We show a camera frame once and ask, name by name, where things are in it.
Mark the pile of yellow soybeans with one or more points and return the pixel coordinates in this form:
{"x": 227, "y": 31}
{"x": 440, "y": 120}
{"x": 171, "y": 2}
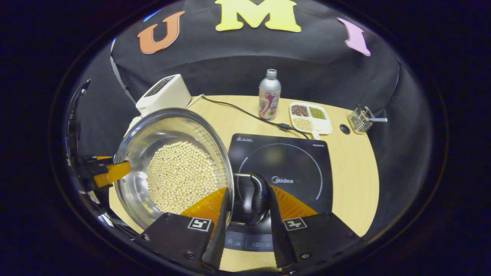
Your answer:
{"x": 180, "y": 176}

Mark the metal utensil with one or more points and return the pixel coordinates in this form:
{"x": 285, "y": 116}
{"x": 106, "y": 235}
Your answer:
{"x": 379, "y": 120}

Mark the white divided bean dish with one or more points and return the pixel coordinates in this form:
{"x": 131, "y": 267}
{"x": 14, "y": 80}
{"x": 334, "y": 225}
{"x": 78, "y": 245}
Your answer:
{"x": 310, "y": 122}

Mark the black table grommet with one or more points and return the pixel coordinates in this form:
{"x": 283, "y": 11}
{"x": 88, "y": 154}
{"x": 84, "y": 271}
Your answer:
{"x": 345, "y": 129}

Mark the white toaster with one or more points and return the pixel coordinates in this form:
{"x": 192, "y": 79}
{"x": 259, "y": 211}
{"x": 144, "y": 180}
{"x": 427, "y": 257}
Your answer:
{"x": 163, "y": 96}

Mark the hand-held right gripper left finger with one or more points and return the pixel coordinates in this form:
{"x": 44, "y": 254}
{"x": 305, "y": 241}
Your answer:
{"x": 220, "y": 237}

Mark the silver printed drink bottle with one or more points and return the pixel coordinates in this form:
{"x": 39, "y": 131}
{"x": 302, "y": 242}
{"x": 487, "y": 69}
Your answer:
{"x": 269, "y": 96}

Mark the stainless steel pot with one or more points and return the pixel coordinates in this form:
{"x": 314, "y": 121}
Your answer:
{"x": 145, "y": 134}

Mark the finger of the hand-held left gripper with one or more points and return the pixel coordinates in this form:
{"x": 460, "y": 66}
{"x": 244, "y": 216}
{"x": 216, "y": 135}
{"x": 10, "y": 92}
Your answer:
{"x": 101, "y": 157}
{"x": 111, "y": 171}

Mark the black induction cooktop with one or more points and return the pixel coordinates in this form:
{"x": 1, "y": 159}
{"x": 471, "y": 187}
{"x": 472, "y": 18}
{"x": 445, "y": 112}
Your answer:
{"x": 284, "y": 161}

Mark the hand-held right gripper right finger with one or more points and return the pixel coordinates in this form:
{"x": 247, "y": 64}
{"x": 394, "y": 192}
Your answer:
{"x": 278, "y": 237}

